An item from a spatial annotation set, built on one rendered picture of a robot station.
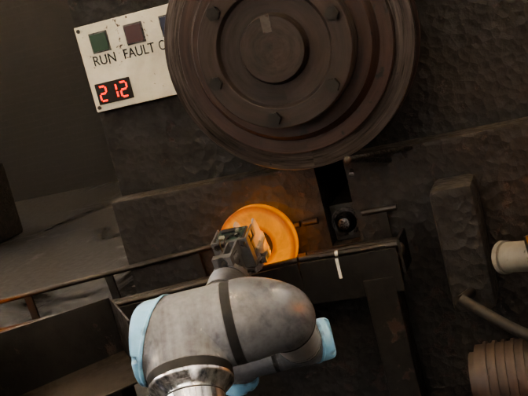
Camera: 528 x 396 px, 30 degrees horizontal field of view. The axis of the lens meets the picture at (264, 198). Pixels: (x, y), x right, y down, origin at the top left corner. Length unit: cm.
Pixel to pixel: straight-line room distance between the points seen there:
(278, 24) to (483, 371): 69
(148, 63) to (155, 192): 27
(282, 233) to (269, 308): 62
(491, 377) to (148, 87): 89
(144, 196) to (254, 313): 81
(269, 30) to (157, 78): 40
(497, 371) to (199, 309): 63
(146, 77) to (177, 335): 86
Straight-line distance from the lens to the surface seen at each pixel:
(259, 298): 131
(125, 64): 206
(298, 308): 135
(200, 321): 131
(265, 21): 172
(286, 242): 192
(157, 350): 132
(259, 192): 198
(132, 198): 208
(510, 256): 175
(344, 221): 197
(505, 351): 176
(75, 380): 193
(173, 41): 188
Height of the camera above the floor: 119
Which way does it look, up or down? 11 degrees down
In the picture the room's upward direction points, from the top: 14 degrees counter-clockwise
